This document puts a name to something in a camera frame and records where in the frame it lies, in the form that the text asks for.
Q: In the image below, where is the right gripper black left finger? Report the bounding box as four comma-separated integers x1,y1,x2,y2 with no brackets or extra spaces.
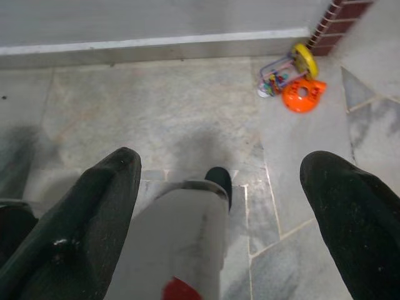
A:
0,146,143,300

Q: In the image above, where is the yellow round plastic toy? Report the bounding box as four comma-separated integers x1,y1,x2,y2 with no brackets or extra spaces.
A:
291,42,319,79

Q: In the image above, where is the colourful bead maze toy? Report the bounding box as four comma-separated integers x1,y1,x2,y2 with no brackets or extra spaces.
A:
256,53,309,99

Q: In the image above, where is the grey robot leg black foot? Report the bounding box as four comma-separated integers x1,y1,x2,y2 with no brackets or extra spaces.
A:
104,166,234,300

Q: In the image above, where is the orange ring plastic toy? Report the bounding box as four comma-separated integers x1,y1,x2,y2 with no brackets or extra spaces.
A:
281,77,328,114

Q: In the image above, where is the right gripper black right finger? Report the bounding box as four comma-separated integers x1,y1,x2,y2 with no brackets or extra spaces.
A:
299,151,400,300

